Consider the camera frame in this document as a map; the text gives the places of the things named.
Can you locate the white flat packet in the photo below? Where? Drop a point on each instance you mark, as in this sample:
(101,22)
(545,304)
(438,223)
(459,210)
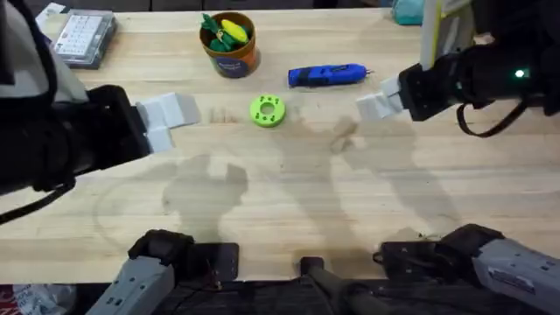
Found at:
(49,13)

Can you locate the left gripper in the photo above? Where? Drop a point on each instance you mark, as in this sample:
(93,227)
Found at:
(65,135)

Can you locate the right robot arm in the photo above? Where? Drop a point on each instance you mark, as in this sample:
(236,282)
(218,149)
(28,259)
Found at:
(516,271)

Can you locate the teal box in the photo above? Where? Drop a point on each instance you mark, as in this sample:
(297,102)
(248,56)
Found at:
(408,12)

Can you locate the black rail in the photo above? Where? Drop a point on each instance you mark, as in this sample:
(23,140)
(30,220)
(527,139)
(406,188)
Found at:
(262,299)

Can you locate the clear plastic parts box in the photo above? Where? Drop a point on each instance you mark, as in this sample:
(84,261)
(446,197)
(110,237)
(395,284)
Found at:
(85,37)

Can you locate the pale upright wrist plate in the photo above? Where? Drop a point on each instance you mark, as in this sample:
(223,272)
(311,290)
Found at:
(431,35)

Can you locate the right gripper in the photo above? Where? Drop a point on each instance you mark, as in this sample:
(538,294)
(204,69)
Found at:
(464,79)

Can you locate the white and red plastic bag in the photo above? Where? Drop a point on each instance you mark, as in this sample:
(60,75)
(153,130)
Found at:
(35,299)

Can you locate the blue electric screwdriver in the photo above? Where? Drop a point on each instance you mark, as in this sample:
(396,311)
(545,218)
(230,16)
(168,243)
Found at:
(326,74)

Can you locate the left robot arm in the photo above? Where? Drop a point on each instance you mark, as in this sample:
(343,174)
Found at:
(135,280)

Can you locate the black stand pole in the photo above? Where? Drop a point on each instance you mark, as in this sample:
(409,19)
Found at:
(337,289)

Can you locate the green disc with holes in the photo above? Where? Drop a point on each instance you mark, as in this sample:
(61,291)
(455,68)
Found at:
(268,111)

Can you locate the orange tub with toys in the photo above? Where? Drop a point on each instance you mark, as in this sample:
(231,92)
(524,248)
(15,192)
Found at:
(229,44)

